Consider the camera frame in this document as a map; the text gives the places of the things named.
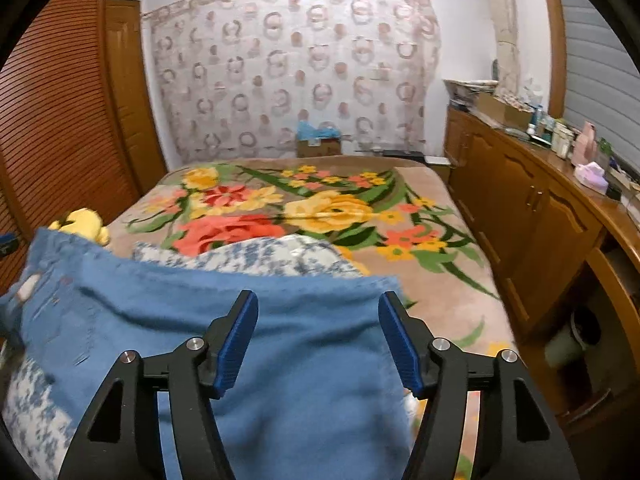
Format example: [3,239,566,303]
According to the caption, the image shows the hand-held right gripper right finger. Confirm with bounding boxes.
[377,290,583,480]

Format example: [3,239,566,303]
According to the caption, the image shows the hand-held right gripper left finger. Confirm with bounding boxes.
[57,289,260,480]

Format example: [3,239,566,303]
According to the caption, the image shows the blue denim pants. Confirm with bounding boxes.
[0,230,418,480]

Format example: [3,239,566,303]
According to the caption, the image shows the yellow plush toy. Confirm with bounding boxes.
[48,208,112,247]

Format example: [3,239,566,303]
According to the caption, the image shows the white blue floral cushion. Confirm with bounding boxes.
[0,234,371,480]

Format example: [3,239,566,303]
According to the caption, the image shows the wooden louvered wardrobe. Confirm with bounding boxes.
[0,0,168,306]

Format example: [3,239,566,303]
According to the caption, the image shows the floral printed blanket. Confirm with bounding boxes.
[102,157,518,480]

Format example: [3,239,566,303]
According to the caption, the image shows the white pot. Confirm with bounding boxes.
[544,307,602,368]

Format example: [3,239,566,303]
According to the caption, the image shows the wooden sideboard cabinet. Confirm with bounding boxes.
[444,105,640,480]

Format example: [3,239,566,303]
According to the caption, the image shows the pink tissue pack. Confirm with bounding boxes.
[574,161,609,196]

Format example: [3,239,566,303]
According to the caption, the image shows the open cardboard box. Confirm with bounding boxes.
[475,92,533,131]

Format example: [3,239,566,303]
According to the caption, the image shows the group of small bottles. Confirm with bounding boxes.
[520,80,576,158]

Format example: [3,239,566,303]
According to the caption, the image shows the stack of papers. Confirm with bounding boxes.
[444,78,501,109]

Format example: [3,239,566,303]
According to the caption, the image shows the pink bottle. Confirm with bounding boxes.
[570,122,598,166]

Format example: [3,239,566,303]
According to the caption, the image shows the grey window shutter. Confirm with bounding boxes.
[557,0,640,161]

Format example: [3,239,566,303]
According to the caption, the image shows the ring patterned curtain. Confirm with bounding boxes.
[142,0,443,171]

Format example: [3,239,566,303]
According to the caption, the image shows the wooden window frame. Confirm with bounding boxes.
[537,0,567,117]

